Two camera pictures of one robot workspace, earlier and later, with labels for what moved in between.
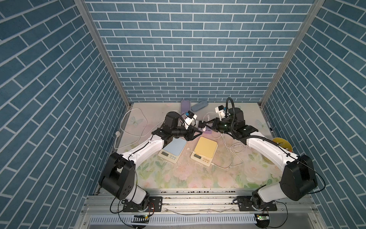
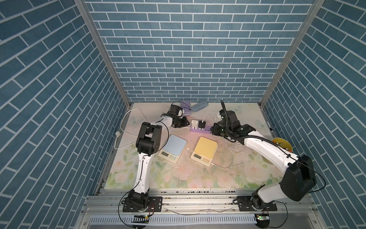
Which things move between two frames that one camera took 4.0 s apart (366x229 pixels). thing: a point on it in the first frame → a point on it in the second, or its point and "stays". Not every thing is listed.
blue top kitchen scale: (172, 151) stays
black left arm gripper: (190, 132) → (184, 122)
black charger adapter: (201, 125) stays
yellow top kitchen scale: (205, 151) stays
